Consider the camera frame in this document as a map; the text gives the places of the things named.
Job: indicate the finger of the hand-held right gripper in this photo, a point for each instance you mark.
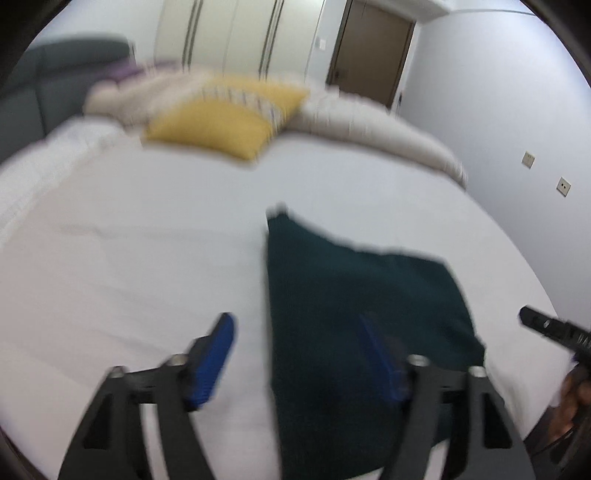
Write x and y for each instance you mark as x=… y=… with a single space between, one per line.
x=549 y=325

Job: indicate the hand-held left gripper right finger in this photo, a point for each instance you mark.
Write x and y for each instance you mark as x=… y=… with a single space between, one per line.
x=383 y=364

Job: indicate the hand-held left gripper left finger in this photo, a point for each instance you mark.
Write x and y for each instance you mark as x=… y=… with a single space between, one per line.
x=214 y=355

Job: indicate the dark green sweater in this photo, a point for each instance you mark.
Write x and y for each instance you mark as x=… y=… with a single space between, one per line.
x=346 y=300

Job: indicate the person's right hand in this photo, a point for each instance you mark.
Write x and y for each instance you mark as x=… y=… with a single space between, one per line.
x=567 y=406

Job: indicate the white bed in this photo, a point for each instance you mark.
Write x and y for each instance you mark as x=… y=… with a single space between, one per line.
x=138 y=230

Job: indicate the plain yellow pillow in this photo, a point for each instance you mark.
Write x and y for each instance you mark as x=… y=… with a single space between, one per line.
x=212 y=129

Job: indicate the beige duvet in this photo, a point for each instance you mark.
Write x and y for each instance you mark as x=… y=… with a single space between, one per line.
x=369 y=124

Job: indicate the white textured blanket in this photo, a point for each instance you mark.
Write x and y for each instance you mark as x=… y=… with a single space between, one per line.
x=41 y=161

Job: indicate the yellow pillow with striped band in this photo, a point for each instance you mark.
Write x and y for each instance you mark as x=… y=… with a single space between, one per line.
x=272 y=94

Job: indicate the purple cloth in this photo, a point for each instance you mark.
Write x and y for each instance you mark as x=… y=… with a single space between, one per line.
x=124 y=73

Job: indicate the brown wooden door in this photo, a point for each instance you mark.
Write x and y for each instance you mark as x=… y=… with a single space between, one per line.
x=369 y=55

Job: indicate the white wardrobe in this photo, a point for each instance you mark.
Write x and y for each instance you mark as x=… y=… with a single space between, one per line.
x=240 y=32

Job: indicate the grey upholstered headboard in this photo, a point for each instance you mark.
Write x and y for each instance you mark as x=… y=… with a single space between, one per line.
x=41 y=78

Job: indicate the beige wall socket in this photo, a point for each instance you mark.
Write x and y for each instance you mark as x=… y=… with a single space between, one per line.
x=528 y=159
x=563 y=187

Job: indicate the white light switch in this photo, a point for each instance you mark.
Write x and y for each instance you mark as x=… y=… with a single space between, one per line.
x=322 y=44

